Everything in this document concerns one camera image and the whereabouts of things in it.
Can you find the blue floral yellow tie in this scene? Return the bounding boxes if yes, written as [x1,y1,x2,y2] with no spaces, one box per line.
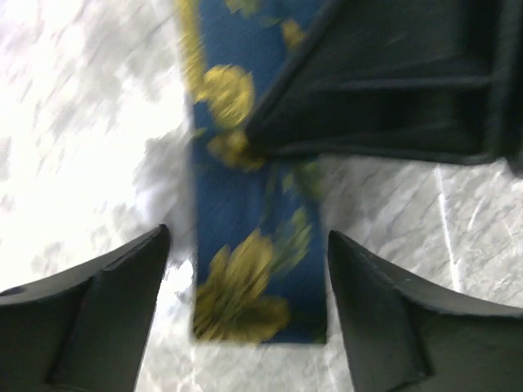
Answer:
[175,1,328,344]

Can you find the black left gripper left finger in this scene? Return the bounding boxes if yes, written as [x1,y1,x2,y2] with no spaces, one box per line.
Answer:
[1,225,170,392]

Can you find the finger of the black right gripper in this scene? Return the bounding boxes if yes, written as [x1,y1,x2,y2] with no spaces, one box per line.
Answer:
[245,1,522,172]

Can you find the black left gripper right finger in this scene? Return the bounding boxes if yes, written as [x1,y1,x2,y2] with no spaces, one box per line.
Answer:
[328,231,522,392]

